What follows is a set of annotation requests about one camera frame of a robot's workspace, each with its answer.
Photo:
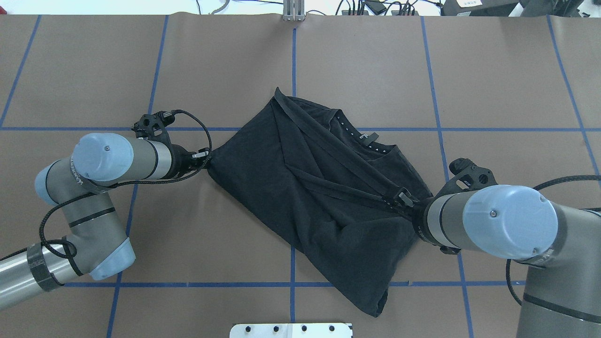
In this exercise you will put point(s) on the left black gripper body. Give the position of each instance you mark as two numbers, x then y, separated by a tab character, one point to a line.
181	159

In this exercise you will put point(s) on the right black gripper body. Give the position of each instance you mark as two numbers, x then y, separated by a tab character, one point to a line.
419	210

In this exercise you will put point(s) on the black t-shirt with logo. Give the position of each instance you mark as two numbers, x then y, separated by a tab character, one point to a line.
311	177

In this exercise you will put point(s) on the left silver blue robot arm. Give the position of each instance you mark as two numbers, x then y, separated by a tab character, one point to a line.
82	234

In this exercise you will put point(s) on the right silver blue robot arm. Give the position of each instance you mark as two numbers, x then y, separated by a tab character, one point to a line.
559	244

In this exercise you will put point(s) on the small black adapter box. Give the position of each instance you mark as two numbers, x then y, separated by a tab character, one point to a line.
377	7

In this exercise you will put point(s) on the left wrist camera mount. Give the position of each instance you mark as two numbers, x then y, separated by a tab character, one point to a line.
153	127

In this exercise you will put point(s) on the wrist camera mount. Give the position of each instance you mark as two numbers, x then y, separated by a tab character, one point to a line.
153	127
470	177

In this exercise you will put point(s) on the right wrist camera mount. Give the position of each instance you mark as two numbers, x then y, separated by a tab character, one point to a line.
470	177

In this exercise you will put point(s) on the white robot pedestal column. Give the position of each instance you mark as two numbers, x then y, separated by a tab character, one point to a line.
292	330

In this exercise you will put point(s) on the aluminium frame post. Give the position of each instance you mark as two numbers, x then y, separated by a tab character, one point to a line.
294	10

